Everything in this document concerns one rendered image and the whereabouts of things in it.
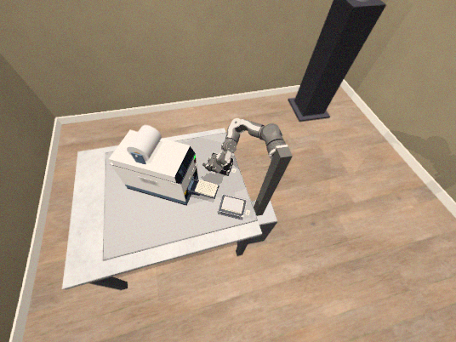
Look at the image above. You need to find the white foil roll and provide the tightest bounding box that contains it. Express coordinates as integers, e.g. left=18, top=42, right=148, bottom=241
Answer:
left=127, top=125, right=162, bottom=162

